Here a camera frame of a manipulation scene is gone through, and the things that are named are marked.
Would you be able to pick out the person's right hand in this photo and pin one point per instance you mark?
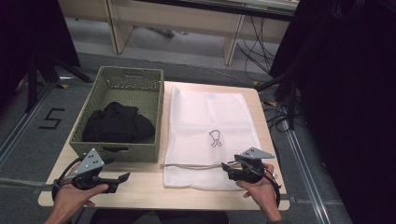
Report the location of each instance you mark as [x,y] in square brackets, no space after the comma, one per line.
[264,196]

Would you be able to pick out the metal floor rail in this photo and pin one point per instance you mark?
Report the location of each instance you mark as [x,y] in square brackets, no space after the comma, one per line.
[306,174]
[21,124]

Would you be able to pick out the light wooden desk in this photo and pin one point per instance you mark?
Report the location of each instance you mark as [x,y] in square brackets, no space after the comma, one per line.
[174,21]

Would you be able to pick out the dark object under desk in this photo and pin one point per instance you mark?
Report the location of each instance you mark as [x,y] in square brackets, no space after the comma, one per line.
[161,32]

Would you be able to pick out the black curtain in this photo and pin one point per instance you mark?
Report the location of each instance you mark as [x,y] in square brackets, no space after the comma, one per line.
[31,37]
[348,109]

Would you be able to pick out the green woven basket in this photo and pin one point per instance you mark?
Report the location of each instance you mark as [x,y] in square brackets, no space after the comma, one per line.
[130,90]

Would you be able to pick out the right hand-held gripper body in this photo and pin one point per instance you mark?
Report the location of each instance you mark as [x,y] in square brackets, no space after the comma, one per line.
[249,168]

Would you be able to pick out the person's dark lap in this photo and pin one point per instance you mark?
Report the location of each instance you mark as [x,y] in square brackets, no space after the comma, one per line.
[155,217]

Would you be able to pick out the white mesh laundry bag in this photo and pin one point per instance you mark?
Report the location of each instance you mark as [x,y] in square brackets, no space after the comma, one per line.
[202,109]

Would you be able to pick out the person's left hand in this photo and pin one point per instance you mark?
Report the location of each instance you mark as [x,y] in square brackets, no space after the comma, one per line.
[71,199]

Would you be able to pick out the black cloth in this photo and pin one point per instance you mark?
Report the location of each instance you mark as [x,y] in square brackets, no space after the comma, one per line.
[118,124]

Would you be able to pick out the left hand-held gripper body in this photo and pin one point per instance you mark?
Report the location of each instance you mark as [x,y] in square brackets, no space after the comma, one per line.
[88,163]

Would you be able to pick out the black tripod stand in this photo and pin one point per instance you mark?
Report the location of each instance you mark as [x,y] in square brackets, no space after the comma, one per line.
[34,81]
[288,93]

